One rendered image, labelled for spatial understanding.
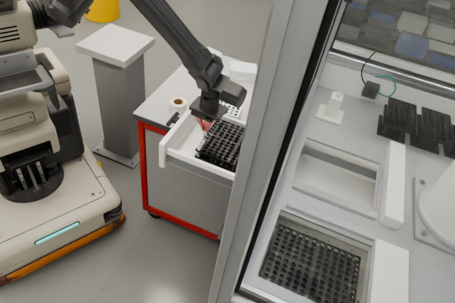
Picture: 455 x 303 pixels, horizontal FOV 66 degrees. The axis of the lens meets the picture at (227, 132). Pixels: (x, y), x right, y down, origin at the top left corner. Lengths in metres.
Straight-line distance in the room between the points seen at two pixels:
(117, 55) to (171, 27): 1.01
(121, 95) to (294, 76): 1.71
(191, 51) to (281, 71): 0.57
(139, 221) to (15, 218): 0.59
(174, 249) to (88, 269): 0.42
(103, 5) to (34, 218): 2.41
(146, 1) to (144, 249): 1.40
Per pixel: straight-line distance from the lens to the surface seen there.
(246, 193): 0.43
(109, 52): 1.85
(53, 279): 1.95
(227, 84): 0.96
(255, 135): 0.36
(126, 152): 2.27
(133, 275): 1.89
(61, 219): 1.77
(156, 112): 1.47
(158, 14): 0.81
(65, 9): 1.08
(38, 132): 1.39
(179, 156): 1.12
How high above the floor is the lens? 1.71
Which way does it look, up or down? 42 degrees down
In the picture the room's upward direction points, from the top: 10 degrees clockwise
